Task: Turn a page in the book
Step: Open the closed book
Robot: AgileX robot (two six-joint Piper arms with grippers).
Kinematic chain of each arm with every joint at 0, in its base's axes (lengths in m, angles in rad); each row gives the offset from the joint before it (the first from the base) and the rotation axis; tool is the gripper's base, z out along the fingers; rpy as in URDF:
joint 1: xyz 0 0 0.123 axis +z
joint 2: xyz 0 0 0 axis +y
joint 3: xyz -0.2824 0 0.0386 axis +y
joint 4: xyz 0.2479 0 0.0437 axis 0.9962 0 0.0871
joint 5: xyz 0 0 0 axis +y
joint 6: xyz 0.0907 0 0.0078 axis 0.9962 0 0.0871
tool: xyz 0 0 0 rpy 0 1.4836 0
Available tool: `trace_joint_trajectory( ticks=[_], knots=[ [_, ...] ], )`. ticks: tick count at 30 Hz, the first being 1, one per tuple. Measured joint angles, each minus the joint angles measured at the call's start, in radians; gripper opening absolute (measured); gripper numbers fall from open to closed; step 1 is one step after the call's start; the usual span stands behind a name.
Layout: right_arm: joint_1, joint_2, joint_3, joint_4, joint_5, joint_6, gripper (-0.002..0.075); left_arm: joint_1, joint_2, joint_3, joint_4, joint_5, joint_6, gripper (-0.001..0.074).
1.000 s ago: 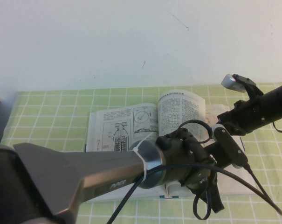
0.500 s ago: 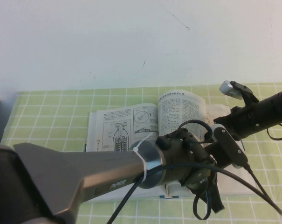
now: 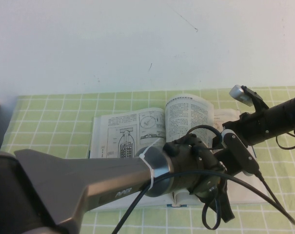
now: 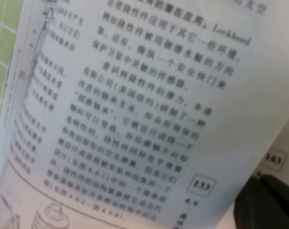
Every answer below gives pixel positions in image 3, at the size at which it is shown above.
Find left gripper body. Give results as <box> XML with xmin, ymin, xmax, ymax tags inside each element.
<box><xmin>163</xmin><ymin>134</ymin><xmax>228</xmax><ymax>203</ymax></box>

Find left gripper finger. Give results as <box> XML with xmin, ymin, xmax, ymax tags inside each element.
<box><xmin>219</xmin><ymin>185</ymin><xmax>236</xmax><ymax>223</ymax></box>

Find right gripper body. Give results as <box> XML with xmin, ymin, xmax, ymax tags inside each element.
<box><xmin>222</xmin><ymin>111</ymin><xmax>272</xmax><ymax>147</ymax></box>

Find technical book with diagrams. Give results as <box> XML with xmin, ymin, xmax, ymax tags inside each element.
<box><xmin>88</xmin><ymin>95</ymin><xmax>271</xmax><ymax>208</ymax></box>

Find white zip tie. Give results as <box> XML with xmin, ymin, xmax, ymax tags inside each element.
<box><xmin>137</xmin><ymin>138</ymin><xmax>160</xmax><ymax>194</ymax></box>

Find short black looped cable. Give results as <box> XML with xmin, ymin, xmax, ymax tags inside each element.
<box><xmin>201</xmin><ymin>187</ymin><xmax>224</xmax><ymax>230</ymax></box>

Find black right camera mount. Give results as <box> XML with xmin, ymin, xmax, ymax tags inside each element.
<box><xmin>242</xmin><ymin>85</ymin><xmax>270</xmax><ymax>114</ymax></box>

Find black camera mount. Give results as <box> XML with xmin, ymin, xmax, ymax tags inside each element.
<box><xmin>242</xmin><ymin>85</ymin><xmax>270</xmax><ymax>114</ymax></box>
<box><xmin>212</xmin><ymin>147</ymin><xmax>238</xmax><ymax>176</ymax></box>

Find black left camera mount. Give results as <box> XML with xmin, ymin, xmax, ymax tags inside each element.
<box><xmin>212</xmin><ymin>147</ymin><xmax>238</xmax><ymax>176</ymax></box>

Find black bar-shaped left wrist camera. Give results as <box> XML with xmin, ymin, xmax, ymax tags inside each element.
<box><xmin>220</xmin><ymin>128</ymin><xmax>260</xmax><ymax>176</ymax></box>

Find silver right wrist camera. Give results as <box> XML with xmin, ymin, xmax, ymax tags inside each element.
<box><xmin>229</xmin><ymin>84</ymin><xmax>254</xmax><ymax>107</ymax></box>

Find black strap loop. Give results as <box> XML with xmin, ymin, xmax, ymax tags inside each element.
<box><xmin>186</xmin><ymin>124</ymin><xmax>223</xmax><ymax>149</ymax></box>

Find thin black wire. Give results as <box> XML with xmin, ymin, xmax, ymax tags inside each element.
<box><xmin>275</xmin><ymin>128</ymin><xmax>295</xmax><ymax>150</ymax></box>

